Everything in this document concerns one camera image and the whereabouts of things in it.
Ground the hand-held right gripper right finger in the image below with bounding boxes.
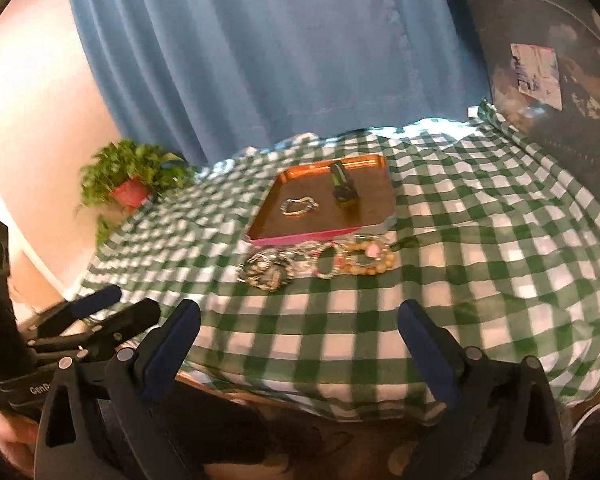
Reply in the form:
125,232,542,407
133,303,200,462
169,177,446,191
398,299,567,480

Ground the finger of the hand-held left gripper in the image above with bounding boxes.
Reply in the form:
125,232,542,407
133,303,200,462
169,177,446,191
30,285,123,338
30,298,162,363

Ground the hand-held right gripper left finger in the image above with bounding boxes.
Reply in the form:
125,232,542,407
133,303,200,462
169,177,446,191
39,299,203,480

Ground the wooden bead bracelet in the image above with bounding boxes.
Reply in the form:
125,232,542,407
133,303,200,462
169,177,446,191
340,240,397,276

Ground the dark beaded bracelet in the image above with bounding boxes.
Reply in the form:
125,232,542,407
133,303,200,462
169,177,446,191
237,250,299,291

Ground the orange metal tray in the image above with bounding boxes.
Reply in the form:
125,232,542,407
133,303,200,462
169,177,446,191
245,155,399,247

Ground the person's left hand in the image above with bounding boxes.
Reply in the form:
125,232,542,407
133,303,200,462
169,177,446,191
0,420,43,466

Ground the green checkered tablecloth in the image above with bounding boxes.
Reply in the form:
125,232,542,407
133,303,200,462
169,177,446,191
75,100,600,426

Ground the potted green plant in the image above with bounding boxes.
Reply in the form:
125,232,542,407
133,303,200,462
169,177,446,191
77,139,197,247

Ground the dark round appliance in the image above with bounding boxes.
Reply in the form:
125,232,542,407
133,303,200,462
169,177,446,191
460,0,600,201

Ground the blue curtain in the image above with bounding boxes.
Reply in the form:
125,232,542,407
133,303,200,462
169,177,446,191
67,0,492,171

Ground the white paper sticker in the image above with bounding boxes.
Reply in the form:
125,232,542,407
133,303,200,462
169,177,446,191
510,42,564,111

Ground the pink beaded bracelet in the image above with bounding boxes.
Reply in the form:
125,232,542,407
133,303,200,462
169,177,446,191
310,245,349,280

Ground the silver beaded bracelet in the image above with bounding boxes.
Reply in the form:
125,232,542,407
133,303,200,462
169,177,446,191
285,242,326,266

